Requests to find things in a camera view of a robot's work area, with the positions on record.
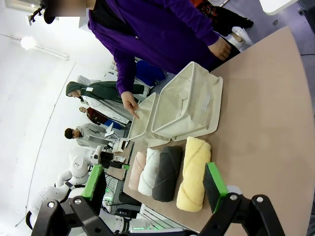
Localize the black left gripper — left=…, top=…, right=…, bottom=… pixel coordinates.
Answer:
left=97, top=151, right=130, bottom=170

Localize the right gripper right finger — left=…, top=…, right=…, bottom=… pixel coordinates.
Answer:
left=199, top=162, right=286, bottom=236

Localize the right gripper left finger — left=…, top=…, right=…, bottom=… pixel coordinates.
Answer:
left=31, top=164, right=116, bottom=236

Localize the yellow towel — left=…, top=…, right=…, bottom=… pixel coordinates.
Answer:
left=176, top=136, right=212, bottom=212

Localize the white towel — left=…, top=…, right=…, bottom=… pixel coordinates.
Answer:
left=137, top=147, right=162, bottom=197

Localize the dark grey towel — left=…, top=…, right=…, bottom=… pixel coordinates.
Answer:
left=152, top=145, right=184, bottom=203

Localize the person's left forearm purple sleeve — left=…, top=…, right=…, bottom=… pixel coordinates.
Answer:
left=182, top=4, right=221, bottom=47

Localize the person's right forearm purple sleeve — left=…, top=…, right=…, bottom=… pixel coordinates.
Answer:
left=115, top=53, right=137, bottom=96

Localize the person's right hand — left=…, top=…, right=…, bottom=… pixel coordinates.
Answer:
left=121, top=90, right=140, bottom=120

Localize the person's left hand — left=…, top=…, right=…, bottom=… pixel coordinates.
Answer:
left=208, top=36, right=232, bottom=61

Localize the brown side table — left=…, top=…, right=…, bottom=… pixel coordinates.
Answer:
left=105, top=141, right=135, bottom=181

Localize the white desktop device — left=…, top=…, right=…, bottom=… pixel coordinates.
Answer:
left=113, top=139, right=129, bottom=152

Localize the grey laptop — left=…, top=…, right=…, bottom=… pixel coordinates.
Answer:
left=87, top=134, right=111, bottom=148

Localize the white tablet on stand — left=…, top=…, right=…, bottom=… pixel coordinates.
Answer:
left=104, top=122, right=115, bottom=138

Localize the black controller box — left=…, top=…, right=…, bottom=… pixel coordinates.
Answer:
left=115, top=194, right=143, bottom=218

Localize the blue chair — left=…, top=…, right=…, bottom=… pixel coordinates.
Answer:
left=107, top=119, right=123, bottom=130

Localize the bystander in grey hoodie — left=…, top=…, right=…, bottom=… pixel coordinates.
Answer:
left=64, top=122, right=119, bottom=148

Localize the cream fabric basket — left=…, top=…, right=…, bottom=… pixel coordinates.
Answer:
left=127, top=92, right=170, bottom=148
left=150, top=61, right=224, bottom=142

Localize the bystander in maroon top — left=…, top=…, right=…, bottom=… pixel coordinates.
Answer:
left=78, top=106, right=109, bottom=125

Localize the white coat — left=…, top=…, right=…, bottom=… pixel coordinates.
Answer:
left=76, top=75, right=132, bottom=125

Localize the blue garment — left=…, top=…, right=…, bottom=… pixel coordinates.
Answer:
left=136, top=60, right=166, bottom=87

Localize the person in purple hoodie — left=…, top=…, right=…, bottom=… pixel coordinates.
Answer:
left=43, top=0, right=242, bottom=96

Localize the round ceiling lamp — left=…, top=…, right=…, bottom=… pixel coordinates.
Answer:
left=20, top=36, right=35, bottom=51

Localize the bystander in dark clothes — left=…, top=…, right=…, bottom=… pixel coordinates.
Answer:
left=196, top=0, right=254, bottom=44

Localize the white table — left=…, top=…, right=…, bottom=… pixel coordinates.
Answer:
left=259, top=0, right=300, bottom=16

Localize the black ceiling camera mount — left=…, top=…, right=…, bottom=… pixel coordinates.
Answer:
left=27, top=1, right=49, bottom=27

